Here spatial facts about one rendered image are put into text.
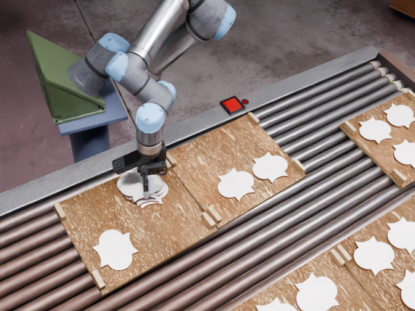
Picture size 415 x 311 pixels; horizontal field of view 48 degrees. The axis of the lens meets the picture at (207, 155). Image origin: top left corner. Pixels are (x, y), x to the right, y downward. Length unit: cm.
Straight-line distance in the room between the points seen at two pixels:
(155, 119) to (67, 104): 62
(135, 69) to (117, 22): 247
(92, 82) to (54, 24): 202
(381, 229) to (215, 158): 63
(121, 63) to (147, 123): 18
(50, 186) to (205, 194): 53
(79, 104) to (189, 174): 51
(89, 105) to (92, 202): 45
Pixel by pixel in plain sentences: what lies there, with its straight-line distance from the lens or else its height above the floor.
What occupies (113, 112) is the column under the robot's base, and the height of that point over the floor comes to 87.
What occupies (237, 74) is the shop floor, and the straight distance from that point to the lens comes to 344.
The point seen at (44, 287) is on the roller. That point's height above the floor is 91.
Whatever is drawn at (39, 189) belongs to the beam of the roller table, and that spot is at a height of 91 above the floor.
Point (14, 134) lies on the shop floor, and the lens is 306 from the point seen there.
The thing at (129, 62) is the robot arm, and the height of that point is 139.
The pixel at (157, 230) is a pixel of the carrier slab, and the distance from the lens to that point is 152.
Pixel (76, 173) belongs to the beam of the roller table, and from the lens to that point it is 168.
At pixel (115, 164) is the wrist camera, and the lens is 145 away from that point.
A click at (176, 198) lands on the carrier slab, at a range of 159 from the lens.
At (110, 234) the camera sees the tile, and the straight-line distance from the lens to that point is 151.
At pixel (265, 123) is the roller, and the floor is 92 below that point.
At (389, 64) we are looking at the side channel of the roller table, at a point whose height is 94.
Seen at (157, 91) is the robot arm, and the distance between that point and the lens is 136.
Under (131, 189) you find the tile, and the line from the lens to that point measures 156.
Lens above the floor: 228
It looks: 52 degrees down
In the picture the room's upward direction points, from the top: 11 degrees clockwise
